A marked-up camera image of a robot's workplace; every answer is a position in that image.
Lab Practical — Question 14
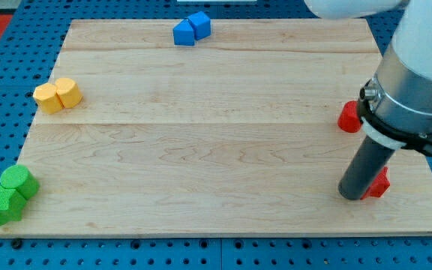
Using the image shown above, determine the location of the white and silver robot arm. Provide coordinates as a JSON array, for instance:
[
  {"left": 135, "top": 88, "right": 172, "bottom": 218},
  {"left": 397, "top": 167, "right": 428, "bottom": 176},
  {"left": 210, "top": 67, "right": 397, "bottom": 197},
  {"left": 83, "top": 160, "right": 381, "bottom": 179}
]
[{"left": 304, "top": 0, "right": 432, "bottom": 200}]

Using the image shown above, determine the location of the blue cube block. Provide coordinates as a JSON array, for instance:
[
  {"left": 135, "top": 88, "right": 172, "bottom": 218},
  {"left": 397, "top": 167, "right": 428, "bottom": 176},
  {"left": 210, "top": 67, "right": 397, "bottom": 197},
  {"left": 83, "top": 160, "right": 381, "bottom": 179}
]
[{"left": 187, "top": 11, "right": 212, "bottom": 41}]

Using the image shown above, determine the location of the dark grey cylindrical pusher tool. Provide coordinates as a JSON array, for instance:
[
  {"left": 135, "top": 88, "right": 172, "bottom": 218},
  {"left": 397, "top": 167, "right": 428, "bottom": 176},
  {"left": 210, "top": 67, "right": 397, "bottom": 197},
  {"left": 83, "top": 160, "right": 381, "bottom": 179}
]
[{"left": 338, "top": 136, "right": 395, "bottom": 200}]

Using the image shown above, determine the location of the blue pentagon block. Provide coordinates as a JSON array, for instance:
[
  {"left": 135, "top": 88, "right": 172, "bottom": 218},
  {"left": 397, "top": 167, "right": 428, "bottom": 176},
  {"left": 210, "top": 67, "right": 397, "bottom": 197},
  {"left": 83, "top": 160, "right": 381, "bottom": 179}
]
[{"left": 172, "top": 19, "right": 196, "bottom": 46}]

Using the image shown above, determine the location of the light wooden board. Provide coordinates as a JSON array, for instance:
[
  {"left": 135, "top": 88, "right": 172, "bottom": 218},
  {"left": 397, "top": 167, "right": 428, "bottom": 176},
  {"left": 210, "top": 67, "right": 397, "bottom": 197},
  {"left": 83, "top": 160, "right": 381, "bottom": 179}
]
[{"left": 0, "top": 19, "right": 432, "bottom": 239}]

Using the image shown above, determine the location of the yellow hexagon block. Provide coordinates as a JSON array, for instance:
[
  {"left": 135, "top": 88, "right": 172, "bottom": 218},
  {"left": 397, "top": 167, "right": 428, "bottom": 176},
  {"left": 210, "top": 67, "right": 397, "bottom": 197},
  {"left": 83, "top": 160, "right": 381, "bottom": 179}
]
[{"left": 33, "top": 83, "right": 64, "bottom": 114}]

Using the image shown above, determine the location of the green star block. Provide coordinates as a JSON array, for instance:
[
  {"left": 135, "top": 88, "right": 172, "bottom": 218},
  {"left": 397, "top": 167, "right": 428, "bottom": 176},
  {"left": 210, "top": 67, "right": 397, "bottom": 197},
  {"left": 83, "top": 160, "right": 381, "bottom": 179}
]
[{"left": 0, "top": 185, "right": 27, "bottom": 226}]

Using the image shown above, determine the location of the red star block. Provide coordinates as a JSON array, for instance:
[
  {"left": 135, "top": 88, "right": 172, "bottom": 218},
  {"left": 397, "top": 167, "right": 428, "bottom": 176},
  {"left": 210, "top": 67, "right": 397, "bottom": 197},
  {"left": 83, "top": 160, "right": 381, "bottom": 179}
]
[{"left": 360, "top": 166, "right": 391, "bottom": 200}]

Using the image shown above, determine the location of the red cylinder block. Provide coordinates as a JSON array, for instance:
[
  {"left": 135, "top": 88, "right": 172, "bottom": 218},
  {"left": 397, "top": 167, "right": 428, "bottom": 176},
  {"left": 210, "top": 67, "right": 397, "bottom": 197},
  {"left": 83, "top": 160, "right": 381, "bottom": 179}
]
[{"left": 337, "top": 100, "right": 362, "bottom": 133}]

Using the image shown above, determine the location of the green cylinder block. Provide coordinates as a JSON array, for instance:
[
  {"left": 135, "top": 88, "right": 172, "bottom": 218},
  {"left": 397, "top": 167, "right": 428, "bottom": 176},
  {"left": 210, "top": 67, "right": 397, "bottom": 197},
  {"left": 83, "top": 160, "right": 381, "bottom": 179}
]
[{"left": 0, "top": 164, "right": 40, "bottom": 200}]

